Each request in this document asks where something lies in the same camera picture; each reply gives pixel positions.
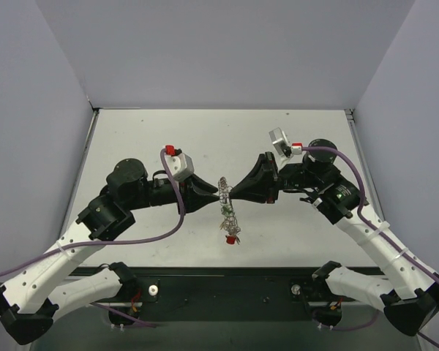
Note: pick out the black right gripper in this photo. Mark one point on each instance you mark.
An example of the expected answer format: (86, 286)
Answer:
(271, 178)

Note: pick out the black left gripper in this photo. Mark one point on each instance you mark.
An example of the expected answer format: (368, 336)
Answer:
(186, 195)

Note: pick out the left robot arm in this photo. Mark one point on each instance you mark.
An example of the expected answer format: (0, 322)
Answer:
(33, 300)

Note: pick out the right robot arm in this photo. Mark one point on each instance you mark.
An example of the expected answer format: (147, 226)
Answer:
(375, 238)

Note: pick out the green key tag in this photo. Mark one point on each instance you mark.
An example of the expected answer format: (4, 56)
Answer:
(225, 211)

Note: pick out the red key tag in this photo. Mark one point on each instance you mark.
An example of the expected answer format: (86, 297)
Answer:
(230, 239)

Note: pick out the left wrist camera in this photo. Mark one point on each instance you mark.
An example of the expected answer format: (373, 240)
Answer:
(180, 166)

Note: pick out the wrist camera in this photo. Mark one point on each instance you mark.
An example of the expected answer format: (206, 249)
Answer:
(180, 166)
(280, 140)

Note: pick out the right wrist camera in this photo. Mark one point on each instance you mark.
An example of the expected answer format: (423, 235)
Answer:
(280, 140)

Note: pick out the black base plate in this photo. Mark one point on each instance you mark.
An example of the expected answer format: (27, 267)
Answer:
(229, 294)

